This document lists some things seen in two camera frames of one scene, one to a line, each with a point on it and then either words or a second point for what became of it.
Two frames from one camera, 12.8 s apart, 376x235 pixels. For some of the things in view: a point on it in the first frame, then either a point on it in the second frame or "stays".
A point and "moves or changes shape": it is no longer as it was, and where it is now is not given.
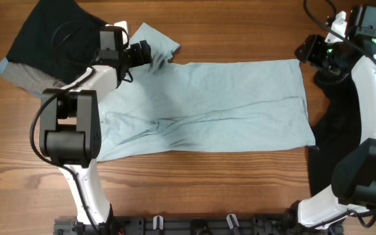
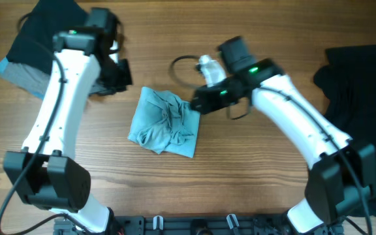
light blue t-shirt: (190, 107) moves or changes shape
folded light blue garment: (0, 67) stays
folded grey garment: (29, 79) stays
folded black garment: (58, 38) stays
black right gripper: (311, 47) → (206, 98)
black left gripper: (140, 59) → (126, 80)
